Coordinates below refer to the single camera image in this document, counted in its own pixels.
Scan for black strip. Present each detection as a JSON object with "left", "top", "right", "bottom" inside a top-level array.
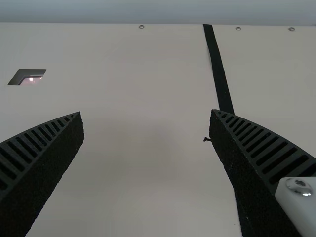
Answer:
[{"left": 202, "top": 24, "right": 249, "bottom": 237}]

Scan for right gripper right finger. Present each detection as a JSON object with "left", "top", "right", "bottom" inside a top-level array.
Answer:
[{"left": 203, "top": 109, "right": 316, "bottom": 237}]

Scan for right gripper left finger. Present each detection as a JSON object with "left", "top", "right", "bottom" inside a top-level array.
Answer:
[{"left": 0, "top": 111, "right": 85, "bottom": 237}]

